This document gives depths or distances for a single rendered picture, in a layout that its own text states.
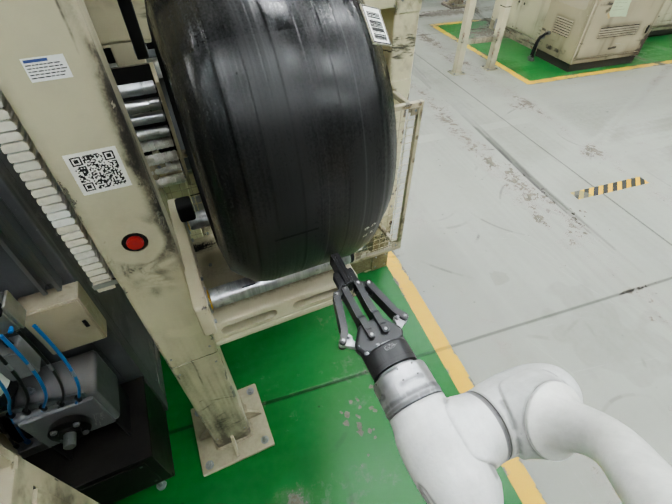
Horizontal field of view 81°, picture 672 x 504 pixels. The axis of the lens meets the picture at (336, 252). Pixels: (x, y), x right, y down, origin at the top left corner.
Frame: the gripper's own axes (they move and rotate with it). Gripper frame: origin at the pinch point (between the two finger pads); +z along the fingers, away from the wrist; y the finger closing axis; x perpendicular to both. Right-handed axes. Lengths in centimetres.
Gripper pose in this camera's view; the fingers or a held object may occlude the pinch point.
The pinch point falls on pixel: (341, 272)
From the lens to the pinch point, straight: 71.5
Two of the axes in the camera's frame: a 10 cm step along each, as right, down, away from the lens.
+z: -4.1, -7.3, 5.5
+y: -9.1, 2.9, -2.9
